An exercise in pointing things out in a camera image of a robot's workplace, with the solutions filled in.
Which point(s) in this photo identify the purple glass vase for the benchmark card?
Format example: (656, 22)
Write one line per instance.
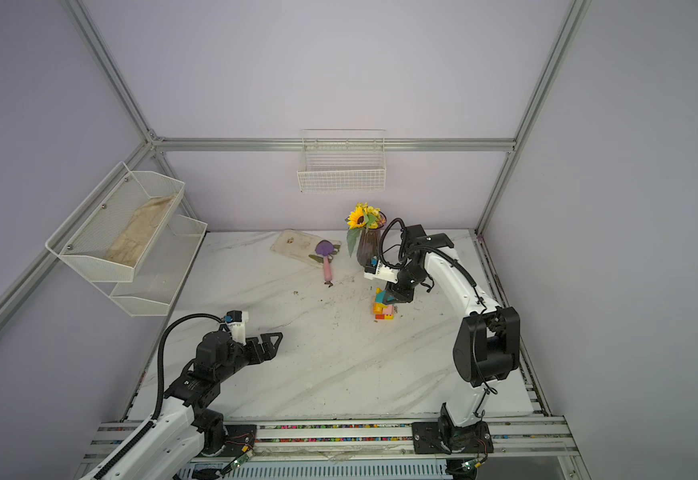
(368, 246)

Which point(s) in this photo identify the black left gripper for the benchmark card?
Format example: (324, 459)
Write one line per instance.
(268, 352)

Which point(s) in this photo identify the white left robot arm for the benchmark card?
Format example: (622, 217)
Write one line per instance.
(183, 426)

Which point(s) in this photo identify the yellow sunflower bouquet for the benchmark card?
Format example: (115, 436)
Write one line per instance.
(363, 216)

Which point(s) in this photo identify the white mesh lower shelf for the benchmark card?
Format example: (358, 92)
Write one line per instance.
(159, 280)

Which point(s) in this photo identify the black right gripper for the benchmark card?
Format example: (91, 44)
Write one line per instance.
(398, 293)

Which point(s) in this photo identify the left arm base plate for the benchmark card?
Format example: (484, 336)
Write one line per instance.
(229, 441)

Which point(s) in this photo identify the white mesh shelf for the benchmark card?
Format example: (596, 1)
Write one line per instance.
(159, 280)
(85, 237)

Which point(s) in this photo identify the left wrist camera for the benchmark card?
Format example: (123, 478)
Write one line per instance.
(236, 321)

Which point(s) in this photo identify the white wire wall basket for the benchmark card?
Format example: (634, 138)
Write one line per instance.
(342, 160)

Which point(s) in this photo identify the white mesh upper shelf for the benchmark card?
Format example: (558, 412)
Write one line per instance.
(85, 237)

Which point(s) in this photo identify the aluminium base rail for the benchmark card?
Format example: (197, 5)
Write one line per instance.
(384, 449)

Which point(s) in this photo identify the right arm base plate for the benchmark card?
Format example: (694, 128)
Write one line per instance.
(438, 438)

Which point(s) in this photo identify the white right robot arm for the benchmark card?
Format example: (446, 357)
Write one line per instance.
(486, 348)

